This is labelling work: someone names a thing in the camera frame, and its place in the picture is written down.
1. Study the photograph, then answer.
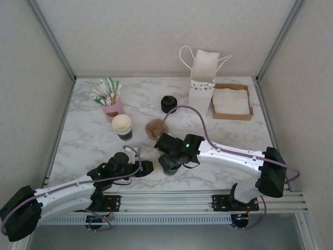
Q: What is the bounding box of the brown pulp cup carrier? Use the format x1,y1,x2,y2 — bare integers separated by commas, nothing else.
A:
145,118,170,153

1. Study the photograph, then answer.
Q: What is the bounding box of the stack of black lids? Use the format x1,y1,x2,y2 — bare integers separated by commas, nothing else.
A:
160,95,178,114

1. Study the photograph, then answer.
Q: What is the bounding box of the white paper handle bag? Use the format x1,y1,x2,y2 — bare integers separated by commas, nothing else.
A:
178,46,233,118

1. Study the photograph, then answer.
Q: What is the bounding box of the pink stick holder cup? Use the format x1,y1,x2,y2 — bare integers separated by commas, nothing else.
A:
101,100,125,122

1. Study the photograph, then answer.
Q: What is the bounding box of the black controller board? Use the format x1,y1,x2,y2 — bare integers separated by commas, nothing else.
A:
230,214,250,230
85,215,110,230

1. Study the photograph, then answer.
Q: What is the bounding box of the brown cardboard napkin tray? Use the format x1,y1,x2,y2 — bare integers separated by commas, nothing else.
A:
212,83,254,121

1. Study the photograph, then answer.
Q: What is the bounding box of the white paper stick packet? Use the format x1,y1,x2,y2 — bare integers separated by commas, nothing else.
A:
97,82,110,98
89,90,107,101

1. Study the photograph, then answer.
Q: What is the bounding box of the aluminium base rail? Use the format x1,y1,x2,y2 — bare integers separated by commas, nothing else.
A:
41,191,310,214

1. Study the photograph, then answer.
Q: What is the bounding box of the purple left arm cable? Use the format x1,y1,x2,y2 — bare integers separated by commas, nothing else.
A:
1,145,144,235

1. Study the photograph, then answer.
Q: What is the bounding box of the grey slotted cable duct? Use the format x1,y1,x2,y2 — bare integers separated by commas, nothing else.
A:
35,215,232,225

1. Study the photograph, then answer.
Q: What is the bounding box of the aluminium table side rail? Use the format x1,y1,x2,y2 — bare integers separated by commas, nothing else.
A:
253,78,292,192
40,78,78,193

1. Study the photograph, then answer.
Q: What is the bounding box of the aluminium frame post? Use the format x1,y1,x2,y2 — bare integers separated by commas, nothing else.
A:
254,0,309,84
27,0,78,83

